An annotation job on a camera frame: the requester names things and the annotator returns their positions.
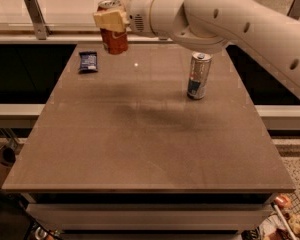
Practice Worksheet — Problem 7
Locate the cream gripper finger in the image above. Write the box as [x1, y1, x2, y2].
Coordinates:
[93, 9, 129, 32]

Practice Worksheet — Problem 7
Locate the red coke can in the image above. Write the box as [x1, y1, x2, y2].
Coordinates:
[98, 0, 128, 55]

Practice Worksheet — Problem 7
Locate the wire basket with snacks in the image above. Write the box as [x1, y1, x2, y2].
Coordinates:
[241, 193, 300, 240]

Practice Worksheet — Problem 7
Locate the silver blue energy drink can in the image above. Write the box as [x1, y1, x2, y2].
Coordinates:
[187, 52, 212, 100]

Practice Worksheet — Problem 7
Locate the left metal rail bracket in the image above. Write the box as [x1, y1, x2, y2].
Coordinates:
[24, 0, 49, 40]

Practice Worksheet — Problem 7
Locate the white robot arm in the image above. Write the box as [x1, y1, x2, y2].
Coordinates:
[93, 0, 300, 99]

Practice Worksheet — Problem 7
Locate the right metal rail bracket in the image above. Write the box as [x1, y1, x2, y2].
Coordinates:
[287, 0, 300, 20]

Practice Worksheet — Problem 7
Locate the dark round stool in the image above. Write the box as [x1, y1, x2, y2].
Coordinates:
[0, 146, 16, 188]

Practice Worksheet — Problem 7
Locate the blue rxbar blueberry wrapper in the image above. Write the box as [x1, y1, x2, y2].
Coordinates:
[79, 51, 98, 72]

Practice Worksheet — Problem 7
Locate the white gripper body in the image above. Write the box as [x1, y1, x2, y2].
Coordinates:
[125, 0, 155, 37]

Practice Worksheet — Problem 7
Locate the white table drawer front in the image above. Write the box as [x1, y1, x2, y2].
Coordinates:
[27, 204, 272, 231]

